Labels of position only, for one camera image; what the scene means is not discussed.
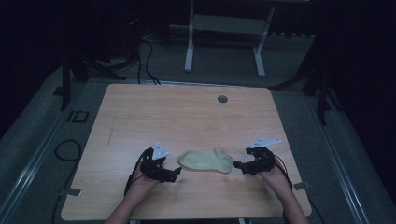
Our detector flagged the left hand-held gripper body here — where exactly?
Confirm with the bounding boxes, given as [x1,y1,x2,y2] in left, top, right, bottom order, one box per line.
[139,142,172,184]

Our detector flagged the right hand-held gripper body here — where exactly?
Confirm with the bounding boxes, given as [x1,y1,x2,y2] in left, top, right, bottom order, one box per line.
[248,136,282,175]

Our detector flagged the pale yellow sock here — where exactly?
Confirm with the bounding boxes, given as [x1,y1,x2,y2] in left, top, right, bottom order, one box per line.
[177,147,234,175]

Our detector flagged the person's left hand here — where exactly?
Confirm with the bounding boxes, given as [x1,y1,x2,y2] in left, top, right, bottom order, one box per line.
[128,161,161,196]

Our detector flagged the person's right hand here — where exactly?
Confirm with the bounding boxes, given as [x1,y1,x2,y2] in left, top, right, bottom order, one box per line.
[257,163,293,196]

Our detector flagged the grey tape piece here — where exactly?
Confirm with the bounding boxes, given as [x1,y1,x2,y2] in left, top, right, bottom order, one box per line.
[58,188,83,198]
[292,181,311,191]

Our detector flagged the black metal stand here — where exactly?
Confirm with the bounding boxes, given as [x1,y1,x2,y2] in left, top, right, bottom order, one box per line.
[59,50,127,112]
[270,31,345,126]

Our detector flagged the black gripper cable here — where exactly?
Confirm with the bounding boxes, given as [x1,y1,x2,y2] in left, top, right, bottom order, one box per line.
[123,148,148,198]
[270,152,294,190]

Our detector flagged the grey floor rail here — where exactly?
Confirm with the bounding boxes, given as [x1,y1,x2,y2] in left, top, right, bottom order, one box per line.
[306,90,372,224]
[0,83,90,220]

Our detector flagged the black looped floor cable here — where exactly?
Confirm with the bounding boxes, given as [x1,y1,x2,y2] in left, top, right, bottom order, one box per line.
[54,138,83,162]

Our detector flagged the black hanging cables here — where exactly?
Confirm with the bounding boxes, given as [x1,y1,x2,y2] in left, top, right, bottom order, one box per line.
[135,38,162,86]

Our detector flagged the white desk frame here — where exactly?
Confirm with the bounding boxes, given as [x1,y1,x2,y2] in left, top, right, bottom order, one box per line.
[184,0,276,78]

